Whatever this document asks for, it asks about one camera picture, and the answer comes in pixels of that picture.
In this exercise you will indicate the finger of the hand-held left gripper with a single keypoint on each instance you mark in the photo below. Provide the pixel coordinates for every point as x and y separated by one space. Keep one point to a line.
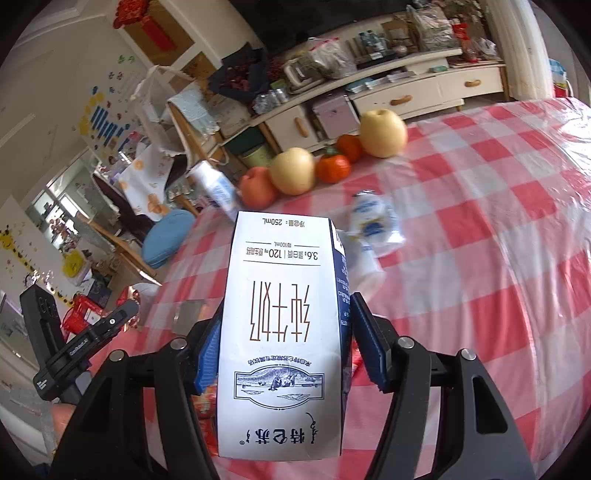
113 314
117 325

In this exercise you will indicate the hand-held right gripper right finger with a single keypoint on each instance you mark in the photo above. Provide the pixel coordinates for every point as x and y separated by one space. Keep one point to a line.
369 341

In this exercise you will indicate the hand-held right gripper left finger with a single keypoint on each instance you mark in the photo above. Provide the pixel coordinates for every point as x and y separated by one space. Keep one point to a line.
207 350

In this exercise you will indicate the red snack wrapper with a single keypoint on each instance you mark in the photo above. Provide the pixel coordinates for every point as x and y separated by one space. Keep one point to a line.
205 415

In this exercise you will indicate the blue and white milk carton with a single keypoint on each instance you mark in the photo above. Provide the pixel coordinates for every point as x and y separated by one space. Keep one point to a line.
277 323

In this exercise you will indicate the person's left hand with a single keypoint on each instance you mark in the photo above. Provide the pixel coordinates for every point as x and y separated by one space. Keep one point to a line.
63 420

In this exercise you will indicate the red gift boxes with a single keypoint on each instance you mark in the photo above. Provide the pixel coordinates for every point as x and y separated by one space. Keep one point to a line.
85 314

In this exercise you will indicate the yellow bag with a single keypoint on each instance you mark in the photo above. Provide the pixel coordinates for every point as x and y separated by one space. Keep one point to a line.
74 263

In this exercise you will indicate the blue cushioned stool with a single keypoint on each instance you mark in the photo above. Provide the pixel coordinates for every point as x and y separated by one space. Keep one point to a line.
166 237

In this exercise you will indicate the dark chair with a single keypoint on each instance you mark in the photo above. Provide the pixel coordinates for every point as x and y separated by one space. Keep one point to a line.
120 207

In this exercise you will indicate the red and white checked tablecloth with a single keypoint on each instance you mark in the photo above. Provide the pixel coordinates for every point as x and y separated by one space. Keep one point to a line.
461 254

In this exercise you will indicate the orange print tablecloth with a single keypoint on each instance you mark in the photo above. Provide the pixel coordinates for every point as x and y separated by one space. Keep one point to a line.
147 184

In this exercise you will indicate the white bottle with blue label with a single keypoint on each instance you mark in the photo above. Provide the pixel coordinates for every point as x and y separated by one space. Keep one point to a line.
214 189

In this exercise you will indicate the red apple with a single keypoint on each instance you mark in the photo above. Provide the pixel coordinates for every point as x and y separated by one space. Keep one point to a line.
258 189

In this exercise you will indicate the orange tangerine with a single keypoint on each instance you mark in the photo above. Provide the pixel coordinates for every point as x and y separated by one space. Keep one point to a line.
351 146
333 170

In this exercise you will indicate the yellow pear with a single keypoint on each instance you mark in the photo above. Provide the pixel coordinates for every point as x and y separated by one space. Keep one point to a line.
383 134
293 170

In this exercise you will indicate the green bucket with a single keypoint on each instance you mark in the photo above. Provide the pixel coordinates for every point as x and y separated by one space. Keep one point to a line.
251 150

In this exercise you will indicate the white cloth bag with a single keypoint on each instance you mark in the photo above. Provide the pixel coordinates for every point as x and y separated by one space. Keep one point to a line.
152 106

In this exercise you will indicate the wooden chair with lace cover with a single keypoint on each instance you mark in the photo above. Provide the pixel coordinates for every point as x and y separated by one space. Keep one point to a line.
194 115

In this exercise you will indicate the pink storage box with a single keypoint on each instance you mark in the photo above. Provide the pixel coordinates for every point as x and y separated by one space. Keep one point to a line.
334 115

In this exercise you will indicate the cream sideboard cabinet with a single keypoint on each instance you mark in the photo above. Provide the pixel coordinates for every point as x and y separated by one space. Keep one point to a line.
415 92

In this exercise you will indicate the dark wrapped flower bouquet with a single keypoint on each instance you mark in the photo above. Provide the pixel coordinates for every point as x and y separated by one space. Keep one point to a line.
238 74

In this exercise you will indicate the cream electric kettle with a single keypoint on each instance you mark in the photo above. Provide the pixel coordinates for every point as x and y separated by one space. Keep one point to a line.
300 74

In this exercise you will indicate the clear plastic bag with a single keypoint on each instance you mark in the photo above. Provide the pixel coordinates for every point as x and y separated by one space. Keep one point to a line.
332 57

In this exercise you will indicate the red paper decoration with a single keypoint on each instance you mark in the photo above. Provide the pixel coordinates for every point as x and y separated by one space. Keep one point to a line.
147 23

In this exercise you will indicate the red food package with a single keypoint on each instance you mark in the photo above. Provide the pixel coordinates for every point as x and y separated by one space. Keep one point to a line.
468 44

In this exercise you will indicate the grey patterned plastic bag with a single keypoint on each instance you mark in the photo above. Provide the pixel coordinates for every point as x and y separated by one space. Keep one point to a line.
431 27

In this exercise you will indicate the black television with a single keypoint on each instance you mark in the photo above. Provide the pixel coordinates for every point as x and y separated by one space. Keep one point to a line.
346 16

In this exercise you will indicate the white curtain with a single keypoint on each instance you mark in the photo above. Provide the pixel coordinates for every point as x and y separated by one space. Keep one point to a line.
517 46

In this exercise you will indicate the blue strip wall stickers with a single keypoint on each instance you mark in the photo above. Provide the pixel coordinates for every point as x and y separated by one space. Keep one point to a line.
104 117

